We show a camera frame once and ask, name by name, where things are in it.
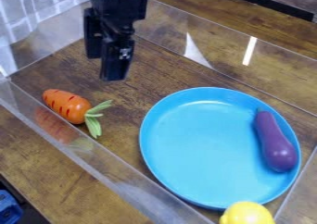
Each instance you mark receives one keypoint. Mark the purple toy eggplant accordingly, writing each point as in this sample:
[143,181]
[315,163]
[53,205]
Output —
[278,149]

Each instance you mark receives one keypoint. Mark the orange toy carrot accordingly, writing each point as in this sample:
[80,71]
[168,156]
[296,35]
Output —
[77,109]

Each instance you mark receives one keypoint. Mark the clear acrylic enclosure wall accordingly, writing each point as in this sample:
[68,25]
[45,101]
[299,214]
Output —
[195,43]

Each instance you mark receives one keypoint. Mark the yellow toy fruit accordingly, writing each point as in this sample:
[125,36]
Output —
[247,213]

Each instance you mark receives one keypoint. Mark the blue round plate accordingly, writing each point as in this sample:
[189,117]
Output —
[200,146]

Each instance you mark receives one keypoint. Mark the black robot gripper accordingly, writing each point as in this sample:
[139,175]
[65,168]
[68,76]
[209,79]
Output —
[113,17]

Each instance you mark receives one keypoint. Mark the blue plastic object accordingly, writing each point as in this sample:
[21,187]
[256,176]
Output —
[11,212]

